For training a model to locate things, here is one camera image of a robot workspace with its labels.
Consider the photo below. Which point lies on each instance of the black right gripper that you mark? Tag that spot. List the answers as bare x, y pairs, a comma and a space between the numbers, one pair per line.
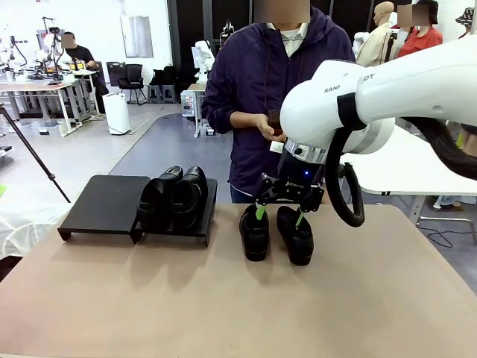
294, 179

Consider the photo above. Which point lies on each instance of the black leather loafer shoe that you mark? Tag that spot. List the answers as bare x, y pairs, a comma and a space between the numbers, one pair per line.
255, 238
300, 246
156, 203
190, 201

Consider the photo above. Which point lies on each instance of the red shoe brush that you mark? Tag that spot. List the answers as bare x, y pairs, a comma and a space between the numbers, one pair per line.
275, 121

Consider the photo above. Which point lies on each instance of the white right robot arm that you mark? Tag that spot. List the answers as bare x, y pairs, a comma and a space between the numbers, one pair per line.
391, 93

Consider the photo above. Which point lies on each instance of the white robot arm on table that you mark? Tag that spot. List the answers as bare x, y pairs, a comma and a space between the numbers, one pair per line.
203, 56

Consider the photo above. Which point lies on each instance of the white lab robot arm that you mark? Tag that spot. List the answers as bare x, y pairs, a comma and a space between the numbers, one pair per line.
5, 52

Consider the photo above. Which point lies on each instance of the person's right forearm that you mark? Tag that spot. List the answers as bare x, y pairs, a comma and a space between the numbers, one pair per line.
238, 121

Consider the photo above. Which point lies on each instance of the person's right hand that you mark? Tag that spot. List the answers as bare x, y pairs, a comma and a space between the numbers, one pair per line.
265, 125

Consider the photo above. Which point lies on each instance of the person in purple jacket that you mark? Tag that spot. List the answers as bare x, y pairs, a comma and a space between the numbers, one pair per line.
246, 93

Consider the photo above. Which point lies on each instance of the white table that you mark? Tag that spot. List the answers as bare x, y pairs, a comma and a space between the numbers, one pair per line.
402, 175

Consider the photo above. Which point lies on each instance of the small side table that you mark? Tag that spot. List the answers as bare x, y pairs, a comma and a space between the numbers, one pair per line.
195, 88

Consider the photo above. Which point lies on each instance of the grey stool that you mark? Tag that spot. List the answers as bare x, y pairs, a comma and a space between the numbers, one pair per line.
154, 93
168, 93

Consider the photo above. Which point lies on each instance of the small white humanoid robot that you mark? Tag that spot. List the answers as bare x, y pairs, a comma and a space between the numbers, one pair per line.
359, 39

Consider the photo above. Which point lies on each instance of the black backpack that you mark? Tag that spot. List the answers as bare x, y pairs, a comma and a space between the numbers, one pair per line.
165, 76

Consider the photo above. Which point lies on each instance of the mannequin in beige coat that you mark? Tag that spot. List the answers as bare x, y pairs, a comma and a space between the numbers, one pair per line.
376, 44

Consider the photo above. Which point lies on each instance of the white air purifier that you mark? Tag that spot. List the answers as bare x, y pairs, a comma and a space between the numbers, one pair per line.
116, 115

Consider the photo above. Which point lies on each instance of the black office chair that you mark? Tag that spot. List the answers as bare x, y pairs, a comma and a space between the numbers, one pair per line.
133, 76

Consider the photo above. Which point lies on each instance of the figure in red t-shirt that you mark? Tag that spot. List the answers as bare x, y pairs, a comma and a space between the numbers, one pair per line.
425, 37

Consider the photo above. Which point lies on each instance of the black tripod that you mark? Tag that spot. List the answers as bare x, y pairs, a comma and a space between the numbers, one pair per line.
51, 176

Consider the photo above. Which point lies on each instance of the person in black shirt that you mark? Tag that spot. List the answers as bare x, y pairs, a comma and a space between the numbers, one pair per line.
83, 56

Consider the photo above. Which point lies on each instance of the clear plastic storage bins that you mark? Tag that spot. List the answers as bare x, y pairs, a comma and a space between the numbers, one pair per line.
48, 128

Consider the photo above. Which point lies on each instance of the white cloth cover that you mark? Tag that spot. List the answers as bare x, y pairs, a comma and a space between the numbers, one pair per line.
26, 231

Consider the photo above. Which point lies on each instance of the lab robot rig with lamp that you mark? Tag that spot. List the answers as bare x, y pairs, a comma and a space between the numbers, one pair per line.
54, 52

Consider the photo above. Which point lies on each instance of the long lab work table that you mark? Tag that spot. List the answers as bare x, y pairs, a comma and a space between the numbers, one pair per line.
33, 86

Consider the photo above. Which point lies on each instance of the black camera pole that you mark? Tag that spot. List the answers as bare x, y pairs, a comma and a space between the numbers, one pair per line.
390, 48

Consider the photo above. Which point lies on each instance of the grey wall board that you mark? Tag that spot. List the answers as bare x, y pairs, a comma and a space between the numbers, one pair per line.
136, 37

